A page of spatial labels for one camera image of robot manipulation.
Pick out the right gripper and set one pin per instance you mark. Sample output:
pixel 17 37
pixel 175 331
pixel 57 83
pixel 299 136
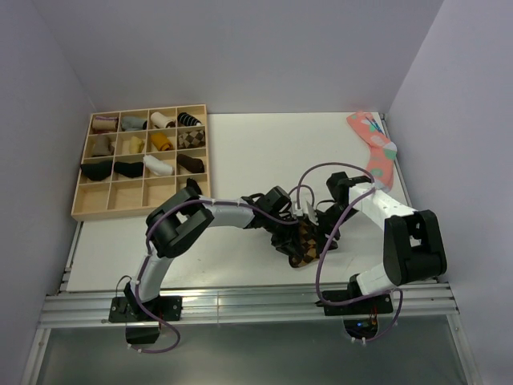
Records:
pixel 320 235

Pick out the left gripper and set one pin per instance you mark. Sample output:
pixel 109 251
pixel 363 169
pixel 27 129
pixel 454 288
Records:
pixel 288 242

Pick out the brown argyle sock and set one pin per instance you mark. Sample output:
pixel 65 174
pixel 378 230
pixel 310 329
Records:
pixel 309 245

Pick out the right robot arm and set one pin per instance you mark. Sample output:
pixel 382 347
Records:
pixel 412 248

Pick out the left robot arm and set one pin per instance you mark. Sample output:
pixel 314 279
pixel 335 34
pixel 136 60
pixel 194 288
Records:
pixel 177 224

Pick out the pink patterned sock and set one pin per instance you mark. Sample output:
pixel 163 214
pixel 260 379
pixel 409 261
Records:
pixel 383 151

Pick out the black rolled sock bottom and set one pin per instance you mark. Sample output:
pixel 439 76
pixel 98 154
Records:
pixel 191 183

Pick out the dark brown rolled sock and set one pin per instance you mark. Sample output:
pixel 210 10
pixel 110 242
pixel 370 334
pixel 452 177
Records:
pixel 192 165

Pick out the brown checkered rolled sock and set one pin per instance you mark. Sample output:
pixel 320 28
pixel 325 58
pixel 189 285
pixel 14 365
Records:
pixel 191 139

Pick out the white rolled sock lower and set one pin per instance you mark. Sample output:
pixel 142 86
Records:
pixel 158 167

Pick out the white rolled sock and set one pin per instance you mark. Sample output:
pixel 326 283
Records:
pixel 159 120
pixel 158 167

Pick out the black white striped sock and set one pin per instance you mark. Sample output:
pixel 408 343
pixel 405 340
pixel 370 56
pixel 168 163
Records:
pixel 187 120

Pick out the mustard rolled sock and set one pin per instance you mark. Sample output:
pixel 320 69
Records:
pixel 161 142

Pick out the white rolled sock top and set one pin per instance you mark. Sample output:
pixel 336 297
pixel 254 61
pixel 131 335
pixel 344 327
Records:
pixel 159 120

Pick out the wooden compartment tray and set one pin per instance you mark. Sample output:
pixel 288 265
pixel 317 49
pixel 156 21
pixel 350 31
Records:
pixel 134 160

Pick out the pale yellow rolled sock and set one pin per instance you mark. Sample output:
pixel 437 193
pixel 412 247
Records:
pixel 136 145

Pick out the grey rolled sock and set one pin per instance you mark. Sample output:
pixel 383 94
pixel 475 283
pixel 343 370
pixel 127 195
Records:
pixel 130 123

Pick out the black sock far left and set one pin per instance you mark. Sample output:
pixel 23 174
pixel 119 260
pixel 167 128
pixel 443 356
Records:
pixel 97 171

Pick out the taupe rolled sock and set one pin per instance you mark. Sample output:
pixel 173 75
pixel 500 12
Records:
pixel 102 147

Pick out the beige purple-trim rolled sock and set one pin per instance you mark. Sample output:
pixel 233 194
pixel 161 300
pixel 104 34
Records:
pixel 102 124

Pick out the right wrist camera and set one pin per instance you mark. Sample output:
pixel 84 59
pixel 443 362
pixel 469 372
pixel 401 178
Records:
pixel 304 211

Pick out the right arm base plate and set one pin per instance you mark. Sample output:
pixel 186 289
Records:
pixel 363 322

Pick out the aluminium rail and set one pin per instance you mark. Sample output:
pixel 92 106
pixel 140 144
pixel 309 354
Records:
pixel 291 303

